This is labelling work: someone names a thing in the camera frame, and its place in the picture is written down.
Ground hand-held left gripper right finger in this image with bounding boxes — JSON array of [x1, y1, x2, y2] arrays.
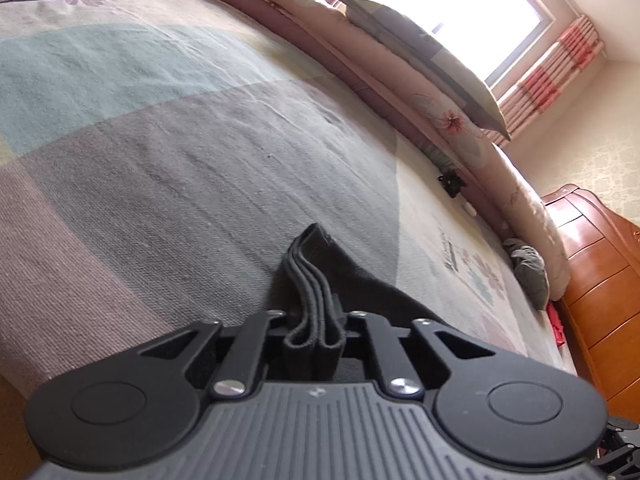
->
[[345, 311, 496, 397]]

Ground folded grey printed cloth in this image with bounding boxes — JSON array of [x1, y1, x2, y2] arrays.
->
[[504, 237, 551, 311]]

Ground window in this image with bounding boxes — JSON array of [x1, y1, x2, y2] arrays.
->
[[370, 0, 558, 88]]

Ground wooden headboard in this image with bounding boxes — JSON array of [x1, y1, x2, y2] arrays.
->
[[542, 184, 640, 411]]

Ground black hair claw clip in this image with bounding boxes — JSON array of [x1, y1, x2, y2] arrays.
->
[[437, 170, 468, 198]]

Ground floral pillow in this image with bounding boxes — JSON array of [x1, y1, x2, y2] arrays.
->
[[337, 0, 512, 142]]

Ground bed with checked sheet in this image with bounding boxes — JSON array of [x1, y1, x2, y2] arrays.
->
[[0, 0, 581, 396]]

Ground dark grey pants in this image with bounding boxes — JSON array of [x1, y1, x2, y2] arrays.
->
[[267, 222, 451, 381]]

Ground red striped curtain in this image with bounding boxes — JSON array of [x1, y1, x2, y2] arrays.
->
[[497, 15, 607, 136]]

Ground folded pink floral quilt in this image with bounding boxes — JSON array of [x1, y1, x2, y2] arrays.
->
[[189, 0, 571, 301]]

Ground red folding fan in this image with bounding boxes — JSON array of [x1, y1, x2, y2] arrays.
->
[[546, 302, 566, 346]]

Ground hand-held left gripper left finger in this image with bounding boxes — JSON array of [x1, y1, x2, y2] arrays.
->
[[141, 311, 288, 401]]

